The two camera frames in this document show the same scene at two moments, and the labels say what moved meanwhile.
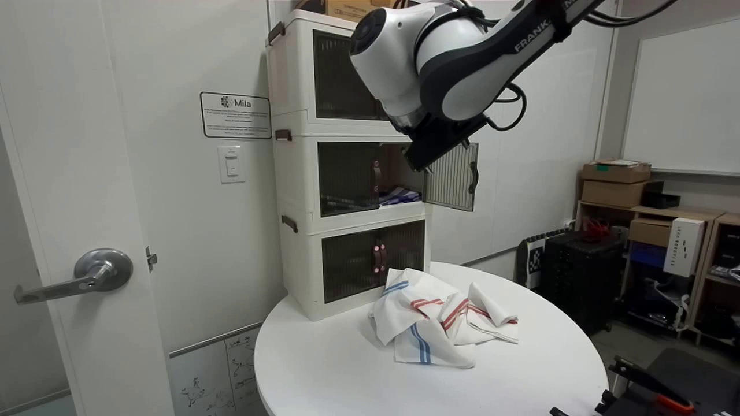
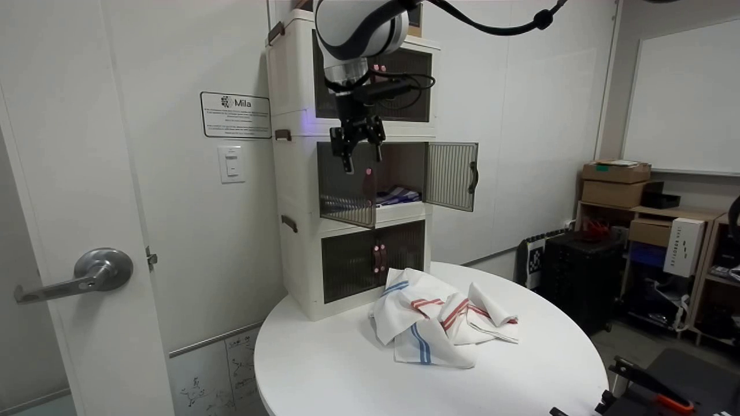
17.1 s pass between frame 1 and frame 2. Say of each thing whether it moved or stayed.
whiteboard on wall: stayed
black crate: stayed
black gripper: moved
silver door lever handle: stayed
